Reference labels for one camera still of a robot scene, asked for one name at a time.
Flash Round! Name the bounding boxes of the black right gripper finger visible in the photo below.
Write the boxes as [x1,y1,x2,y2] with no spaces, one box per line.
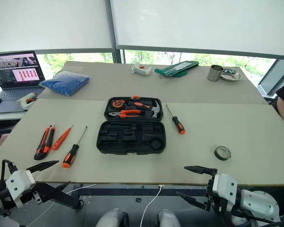
[183,165,218,176]
[175,191,208,211]

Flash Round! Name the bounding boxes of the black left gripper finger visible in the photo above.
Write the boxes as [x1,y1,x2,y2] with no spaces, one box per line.
[41,181,71,204]
[26,160,60,174]

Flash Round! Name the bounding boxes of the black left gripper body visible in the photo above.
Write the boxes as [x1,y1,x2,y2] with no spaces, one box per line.
[20,183,59,205]

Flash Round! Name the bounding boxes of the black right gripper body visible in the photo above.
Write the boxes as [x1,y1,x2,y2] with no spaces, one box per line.
[205,174,225,215]

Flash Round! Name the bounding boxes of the orange black utility knife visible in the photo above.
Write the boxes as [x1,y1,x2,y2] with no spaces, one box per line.
[33,124,56,161]

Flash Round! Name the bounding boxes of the black electrical tape roll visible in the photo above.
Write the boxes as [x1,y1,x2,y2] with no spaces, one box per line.
[213,145,233,162]

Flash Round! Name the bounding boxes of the orange black screwdriver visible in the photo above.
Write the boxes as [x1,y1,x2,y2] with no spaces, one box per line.
[165,104,186,135]
[62,125,89,169]

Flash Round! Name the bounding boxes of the orange voltage tester pen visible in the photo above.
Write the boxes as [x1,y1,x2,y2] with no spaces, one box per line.
[51,124,75,151]

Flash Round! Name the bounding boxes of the black tool case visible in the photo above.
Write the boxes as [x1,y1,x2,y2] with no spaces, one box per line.
[96,95,167,156]

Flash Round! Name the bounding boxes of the grey rounded robot knee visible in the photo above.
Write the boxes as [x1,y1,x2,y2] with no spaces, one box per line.
[156,209,182,227]
[95,208,130,227]

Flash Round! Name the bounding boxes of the person in black shorts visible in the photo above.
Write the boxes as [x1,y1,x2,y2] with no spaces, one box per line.
[0,133,10,148]

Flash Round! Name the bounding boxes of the white glue gun orange trigger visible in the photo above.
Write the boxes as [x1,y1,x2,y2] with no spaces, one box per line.
[16,92,37,111]

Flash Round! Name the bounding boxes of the blue plastic bag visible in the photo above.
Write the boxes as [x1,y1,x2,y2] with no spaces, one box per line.
[38,70,91,97]

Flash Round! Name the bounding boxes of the orange black tape measure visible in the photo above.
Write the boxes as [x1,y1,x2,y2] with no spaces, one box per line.
[110,99,125,110]

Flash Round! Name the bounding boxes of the stainless steel cup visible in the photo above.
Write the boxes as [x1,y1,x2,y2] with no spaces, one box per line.
[207,64,224,82]

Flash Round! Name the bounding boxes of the stainless steel dish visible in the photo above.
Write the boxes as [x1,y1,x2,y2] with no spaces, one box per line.
[219,69,242,82]

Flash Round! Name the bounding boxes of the open dark laptop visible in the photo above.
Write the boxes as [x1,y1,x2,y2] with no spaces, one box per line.
[0,50,47,115]

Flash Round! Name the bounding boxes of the green flat packet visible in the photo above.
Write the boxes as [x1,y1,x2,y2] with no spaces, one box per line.
[154,60,200,79]

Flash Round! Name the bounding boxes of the wide white roller blind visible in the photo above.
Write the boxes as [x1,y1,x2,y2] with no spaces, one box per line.
[109,0,284,59]

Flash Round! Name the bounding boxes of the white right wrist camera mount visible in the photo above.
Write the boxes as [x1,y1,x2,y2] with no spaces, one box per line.
[212,174,239,212]

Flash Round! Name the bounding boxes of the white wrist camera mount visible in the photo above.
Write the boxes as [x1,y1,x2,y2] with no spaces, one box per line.
[5,170,36,209]
[212,174,239,212]

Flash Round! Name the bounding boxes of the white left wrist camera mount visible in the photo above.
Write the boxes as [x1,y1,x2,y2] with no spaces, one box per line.
[5,170,36,209]

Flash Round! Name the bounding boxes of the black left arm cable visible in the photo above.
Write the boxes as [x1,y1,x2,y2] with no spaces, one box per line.
[0,159,18,183]

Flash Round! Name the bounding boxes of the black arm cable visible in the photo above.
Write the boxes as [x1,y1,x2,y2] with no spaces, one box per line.
[217,208,284,227]
[0,159,18,183]

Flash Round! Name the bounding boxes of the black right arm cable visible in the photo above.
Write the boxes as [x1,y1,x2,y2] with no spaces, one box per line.
[217,208,284,227]

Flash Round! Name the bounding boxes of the white cable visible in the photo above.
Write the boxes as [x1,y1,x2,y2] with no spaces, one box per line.
[139,184,164,227]

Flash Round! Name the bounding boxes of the claw hammer orange black handle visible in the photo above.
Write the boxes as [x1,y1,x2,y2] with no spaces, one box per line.
[127,99,163,119]

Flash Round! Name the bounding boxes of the orange handled pliers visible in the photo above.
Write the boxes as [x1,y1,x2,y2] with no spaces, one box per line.
[107,109,143,119]

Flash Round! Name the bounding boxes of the grey window post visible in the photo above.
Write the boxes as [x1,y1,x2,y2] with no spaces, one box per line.
[104,0,123,64]

